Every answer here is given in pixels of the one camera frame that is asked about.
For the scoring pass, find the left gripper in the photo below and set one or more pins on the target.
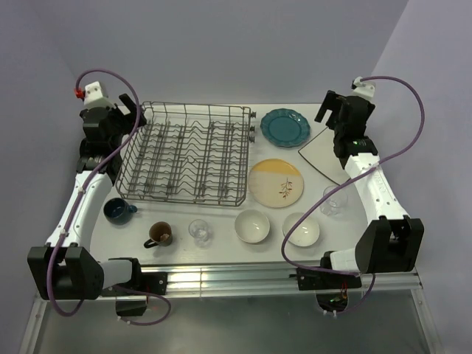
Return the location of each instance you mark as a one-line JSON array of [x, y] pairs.
[[131, 108]]

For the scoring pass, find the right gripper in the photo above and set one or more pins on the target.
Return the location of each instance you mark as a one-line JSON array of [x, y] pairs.
[[332, 102]]

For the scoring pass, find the clear glass mug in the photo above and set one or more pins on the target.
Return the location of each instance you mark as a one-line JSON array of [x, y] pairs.
[[335, 205]]

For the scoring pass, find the dark blue mug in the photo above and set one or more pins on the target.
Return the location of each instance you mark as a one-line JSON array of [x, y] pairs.
[[118, 211]]

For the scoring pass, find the brown mug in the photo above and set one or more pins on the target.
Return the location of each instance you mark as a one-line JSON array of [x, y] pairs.
[[160, 234]]

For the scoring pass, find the cream bowl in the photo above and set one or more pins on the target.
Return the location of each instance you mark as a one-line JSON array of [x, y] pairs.
[[252, 226]]

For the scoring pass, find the clear drinking glass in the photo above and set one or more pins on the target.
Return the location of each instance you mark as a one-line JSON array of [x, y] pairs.
[[201, 232]]

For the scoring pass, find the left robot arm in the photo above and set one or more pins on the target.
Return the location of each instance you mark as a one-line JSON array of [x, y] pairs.
[[63, 267]]

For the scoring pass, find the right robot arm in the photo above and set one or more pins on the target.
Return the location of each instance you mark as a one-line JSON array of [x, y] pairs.
[[391, 241]]

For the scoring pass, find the white square plate black rim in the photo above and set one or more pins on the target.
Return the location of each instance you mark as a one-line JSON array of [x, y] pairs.
[[319, 154]]

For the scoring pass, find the teal scalloped plate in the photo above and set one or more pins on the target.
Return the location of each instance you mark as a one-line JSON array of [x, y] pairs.
[[285, 128]]

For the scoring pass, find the cream yellow plate leaf motif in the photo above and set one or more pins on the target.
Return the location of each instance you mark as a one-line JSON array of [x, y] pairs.
[[275, 183]]

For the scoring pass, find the white bowl right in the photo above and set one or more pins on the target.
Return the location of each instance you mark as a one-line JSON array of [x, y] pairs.
[[306, 234]]

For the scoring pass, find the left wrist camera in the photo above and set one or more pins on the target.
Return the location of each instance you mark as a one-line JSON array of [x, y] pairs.
[[94, 95]]

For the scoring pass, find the grey wire dish rack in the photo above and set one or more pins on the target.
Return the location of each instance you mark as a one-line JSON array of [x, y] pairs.
[[189, 154]]

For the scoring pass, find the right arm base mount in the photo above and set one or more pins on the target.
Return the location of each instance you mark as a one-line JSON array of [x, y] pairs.
[[338, 285]]

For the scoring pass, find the aluminium rail frame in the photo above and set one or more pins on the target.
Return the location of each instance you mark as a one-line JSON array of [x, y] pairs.
[[242, 309]]

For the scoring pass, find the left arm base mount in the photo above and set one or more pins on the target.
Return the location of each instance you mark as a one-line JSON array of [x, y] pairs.
[[136, 285]]

